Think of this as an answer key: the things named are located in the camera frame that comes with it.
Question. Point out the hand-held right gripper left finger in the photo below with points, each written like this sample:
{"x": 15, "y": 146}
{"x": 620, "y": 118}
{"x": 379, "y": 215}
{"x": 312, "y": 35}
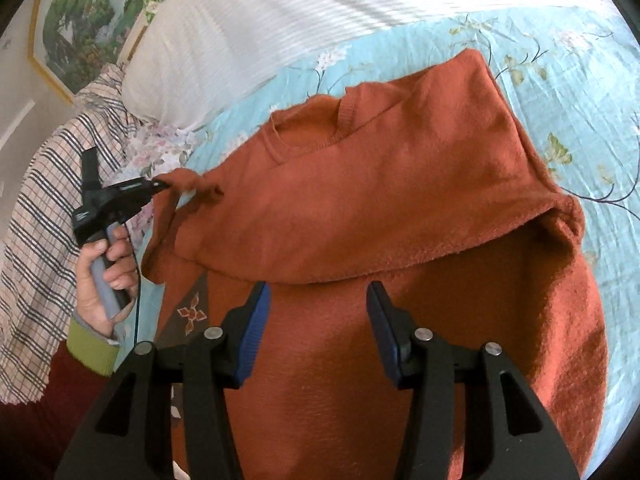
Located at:
{"x": 256, "y": 327}

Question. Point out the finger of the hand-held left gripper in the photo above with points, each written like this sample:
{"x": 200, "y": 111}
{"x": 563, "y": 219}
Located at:
{"x": 161, "y": 185}

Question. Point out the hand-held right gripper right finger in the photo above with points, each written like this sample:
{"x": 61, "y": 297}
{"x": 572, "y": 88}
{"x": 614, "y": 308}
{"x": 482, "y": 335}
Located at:
{"x": 382, "y": 330}

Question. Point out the orange sweater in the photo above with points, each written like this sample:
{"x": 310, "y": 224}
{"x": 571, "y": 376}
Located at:
{"x": 380, "y": 210}

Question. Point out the person's left hand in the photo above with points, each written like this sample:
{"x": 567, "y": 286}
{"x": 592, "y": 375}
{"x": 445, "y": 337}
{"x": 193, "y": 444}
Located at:
{"x": 107, "y": 280}

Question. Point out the plaid blanket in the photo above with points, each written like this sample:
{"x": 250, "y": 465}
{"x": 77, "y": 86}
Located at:
{"x": 55, "y": 210}

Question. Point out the framed landscape painting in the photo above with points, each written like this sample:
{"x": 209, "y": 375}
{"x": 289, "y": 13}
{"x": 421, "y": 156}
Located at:
{"x": 85, "y": 25}

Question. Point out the white pillow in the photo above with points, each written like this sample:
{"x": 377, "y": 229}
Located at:
{"x": 280, "y": 35}

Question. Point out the floral blue bed sheet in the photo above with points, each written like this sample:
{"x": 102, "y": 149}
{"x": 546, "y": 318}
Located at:
{"x": 550, "y": 110}

